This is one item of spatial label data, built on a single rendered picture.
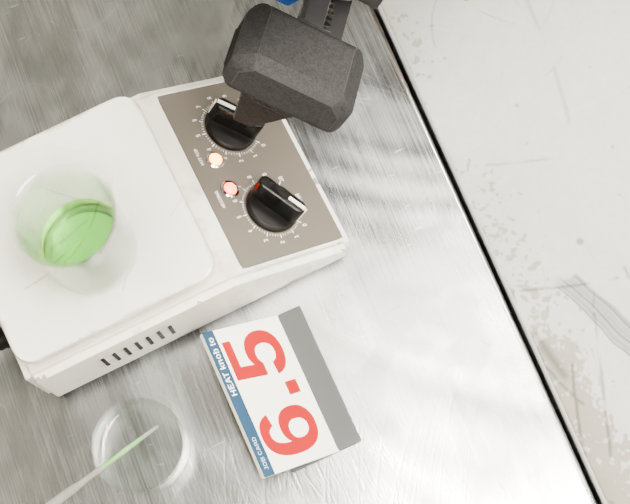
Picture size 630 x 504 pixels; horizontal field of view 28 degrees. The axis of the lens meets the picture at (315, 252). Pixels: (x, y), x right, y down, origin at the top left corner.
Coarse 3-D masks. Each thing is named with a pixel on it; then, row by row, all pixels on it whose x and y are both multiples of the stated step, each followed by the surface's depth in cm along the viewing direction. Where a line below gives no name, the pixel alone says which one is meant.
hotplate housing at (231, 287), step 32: (160, 128) 73; (288, 128) 77; (192, 192) 71; (320, 192) 76; (224, 256) 70; (288, 256) 72; (320, 256) 74; (224, 288) 70; (256, 288) 73; (128, 320) 69; (160, 320) 70; (192, 320) 73; (64, 352) 69; (96, 352) 70; (128, 352) 72; (64, 384) 72
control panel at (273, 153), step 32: (160, 96) 73; (192, 96) 74; (224, 96) 75; (192, 128) 73; (192, 160) 72; (224, 160) 73; (256, 160) 74; (288, 160) 75; (224, 192) 72; (224, 224) 71; (256, 224) 72; (320, 224) 74; (256, 256) 71
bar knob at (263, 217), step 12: (264, 180) 72; (252, 192) 72; (264, 192) 72; (276, 192) 72; (288, 192) 72; (252, 204) 72; (264, 204) 72; (276, 204) 72; (288, 204) 72; (300, 204) 72; (252, 216) 72; (264, 216) 72; (276, 216) 72; (288, 216) 72; (300, 216) 72; (264, 228) 72; (276, 228) 72; (288, 228) 73
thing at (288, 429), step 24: (216, 336) 72; (240, 336) 74; (264, 336) 75; (240, 360) 73; (264, 360) 74; (288, 360) 75; (240, 384) 72; (264, 384) 73; (288, 384) 74; (264, 408) 72; (288, 408) 73; (264, 432) 71; (288, 432) 72; (312, 432) 73; (288, 456) 71
